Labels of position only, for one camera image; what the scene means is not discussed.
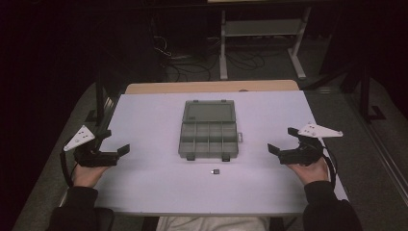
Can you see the small black adapter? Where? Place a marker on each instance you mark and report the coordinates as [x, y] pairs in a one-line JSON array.
[[216, 171]]

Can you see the person's right hand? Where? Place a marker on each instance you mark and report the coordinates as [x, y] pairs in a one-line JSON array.
[[311, 172]]

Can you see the clear grey compartment box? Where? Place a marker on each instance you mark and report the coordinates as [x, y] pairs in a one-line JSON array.
[[208, 130]]

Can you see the person's left hand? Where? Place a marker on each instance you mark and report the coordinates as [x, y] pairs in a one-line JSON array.
[[88, 175]]

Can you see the black metal stand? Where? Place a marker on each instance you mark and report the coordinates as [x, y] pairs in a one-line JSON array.
[[102, 99], [365, 96]]

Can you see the person's lap light trousers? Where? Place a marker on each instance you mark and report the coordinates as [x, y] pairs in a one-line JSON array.
[[213, 224]]

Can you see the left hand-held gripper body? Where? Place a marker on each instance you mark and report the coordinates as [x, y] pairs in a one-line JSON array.
[[93, 158]]

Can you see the white metal shelf stand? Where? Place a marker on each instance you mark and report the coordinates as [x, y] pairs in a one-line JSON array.
[[263, 29]]

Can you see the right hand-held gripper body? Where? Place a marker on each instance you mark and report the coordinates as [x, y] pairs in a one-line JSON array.
[[301, 154]]

